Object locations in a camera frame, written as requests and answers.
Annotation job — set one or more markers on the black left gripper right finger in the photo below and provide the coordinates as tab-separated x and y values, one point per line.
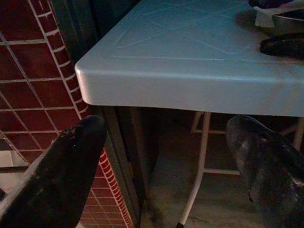
268	171

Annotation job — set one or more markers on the white plastic folding table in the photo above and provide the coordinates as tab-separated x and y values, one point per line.
166	90

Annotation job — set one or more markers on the round metal bowl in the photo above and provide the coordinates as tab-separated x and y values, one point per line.
289	23

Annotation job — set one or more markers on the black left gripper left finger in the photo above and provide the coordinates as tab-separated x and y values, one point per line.
59	171

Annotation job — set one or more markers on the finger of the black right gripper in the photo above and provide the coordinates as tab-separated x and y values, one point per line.
285	46
268	2

